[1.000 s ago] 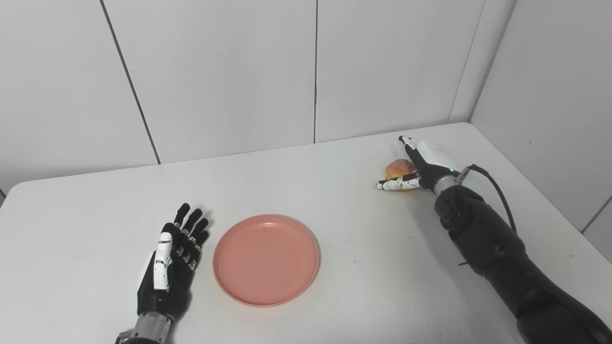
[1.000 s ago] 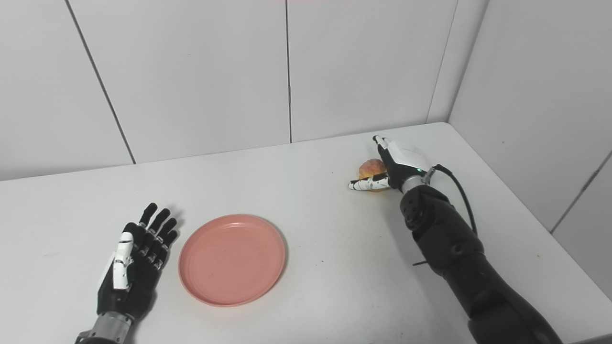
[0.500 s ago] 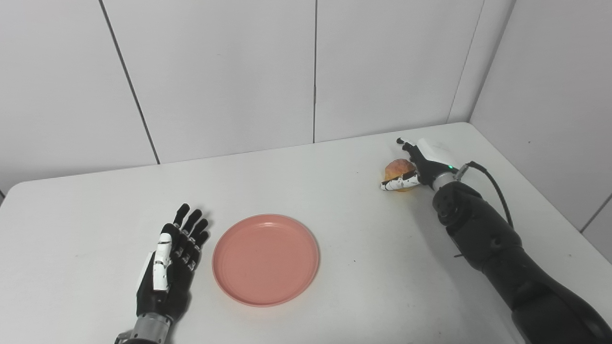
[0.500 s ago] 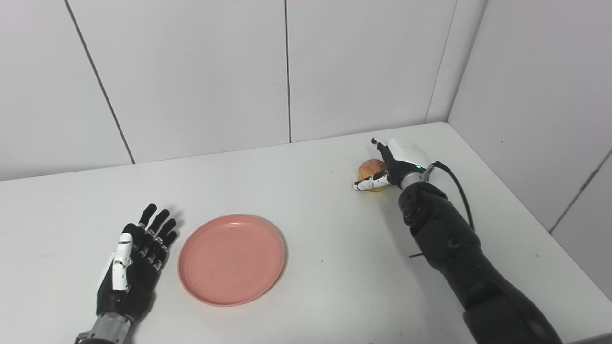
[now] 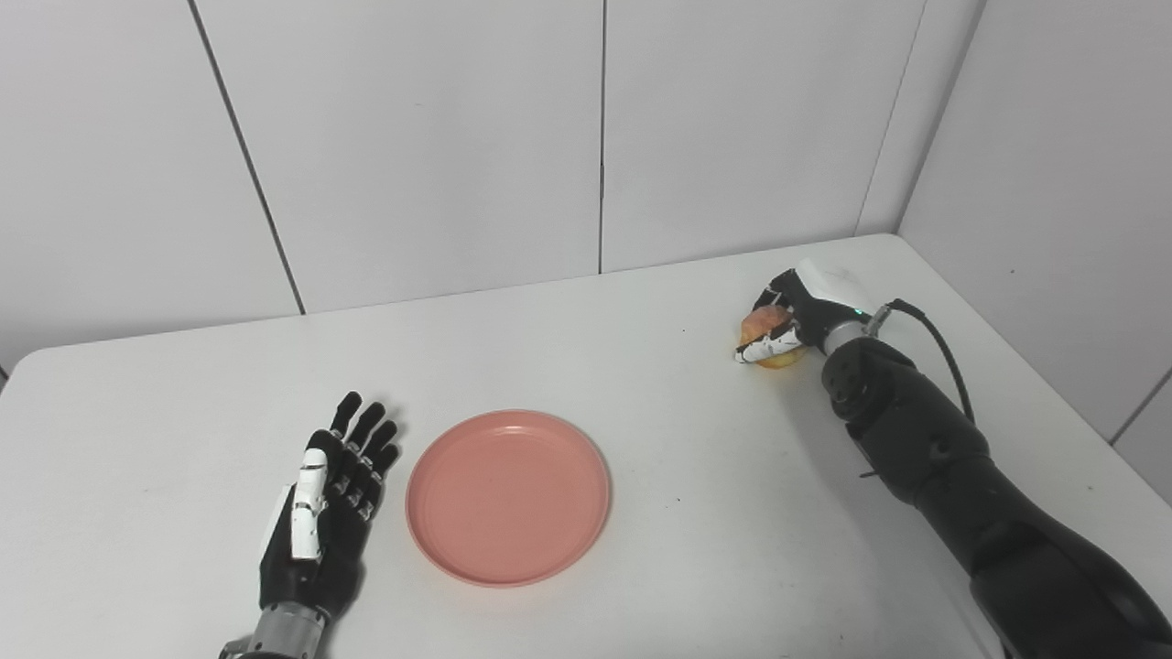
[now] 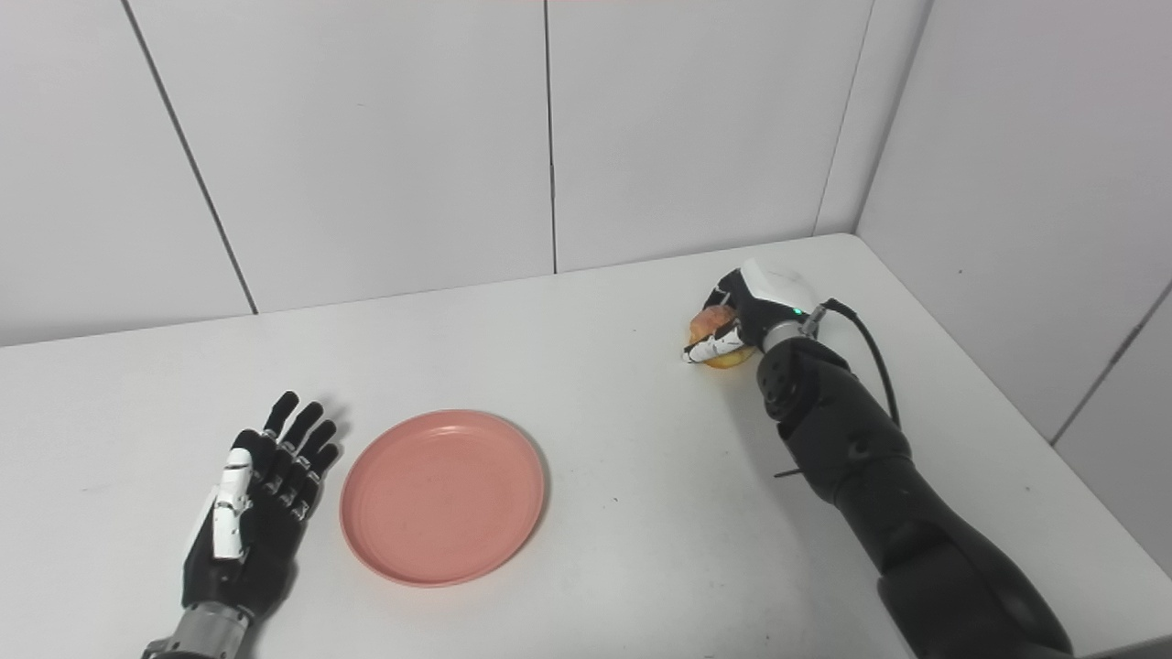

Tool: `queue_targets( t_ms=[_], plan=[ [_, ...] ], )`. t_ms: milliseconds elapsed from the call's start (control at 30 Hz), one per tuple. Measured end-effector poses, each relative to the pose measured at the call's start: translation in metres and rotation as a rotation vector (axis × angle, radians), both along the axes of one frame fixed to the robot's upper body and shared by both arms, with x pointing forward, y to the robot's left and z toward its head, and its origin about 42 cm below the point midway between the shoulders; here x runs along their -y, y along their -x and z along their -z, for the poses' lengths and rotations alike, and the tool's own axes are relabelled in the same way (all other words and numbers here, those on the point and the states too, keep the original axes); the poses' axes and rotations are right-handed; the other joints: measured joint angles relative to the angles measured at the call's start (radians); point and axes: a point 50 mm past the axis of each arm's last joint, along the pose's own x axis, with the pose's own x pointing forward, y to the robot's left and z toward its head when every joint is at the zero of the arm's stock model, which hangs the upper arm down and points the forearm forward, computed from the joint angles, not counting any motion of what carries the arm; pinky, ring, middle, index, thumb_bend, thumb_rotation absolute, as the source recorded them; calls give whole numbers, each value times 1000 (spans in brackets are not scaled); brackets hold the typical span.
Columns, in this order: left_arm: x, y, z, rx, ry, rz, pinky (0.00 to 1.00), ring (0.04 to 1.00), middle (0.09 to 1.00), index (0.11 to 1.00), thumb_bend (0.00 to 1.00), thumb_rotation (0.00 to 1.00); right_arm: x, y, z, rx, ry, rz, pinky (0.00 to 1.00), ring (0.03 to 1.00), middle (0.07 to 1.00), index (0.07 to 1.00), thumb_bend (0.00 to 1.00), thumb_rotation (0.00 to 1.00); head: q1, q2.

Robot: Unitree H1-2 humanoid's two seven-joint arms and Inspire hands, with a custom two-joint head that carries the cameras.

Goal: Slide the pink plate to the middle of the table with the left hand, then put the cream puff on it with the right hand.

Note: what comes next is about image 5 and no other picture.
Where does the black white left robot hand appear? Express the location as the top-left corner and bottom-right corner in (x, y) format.
(259, 392), (404, 624)

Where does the golden cream puff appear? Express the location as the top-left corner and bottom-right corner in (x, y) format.
(738, 306), (809, 370)

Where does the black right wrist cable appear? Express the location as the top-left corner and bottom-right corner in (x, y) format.
(864, 298), (977, 427)

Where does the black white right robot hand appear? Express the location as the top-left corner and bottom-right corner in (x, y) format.
(734, 258), (882, 366)

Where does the pink round plate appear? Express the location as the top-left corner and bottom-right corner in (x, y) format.
(406, 409), (613, 589)

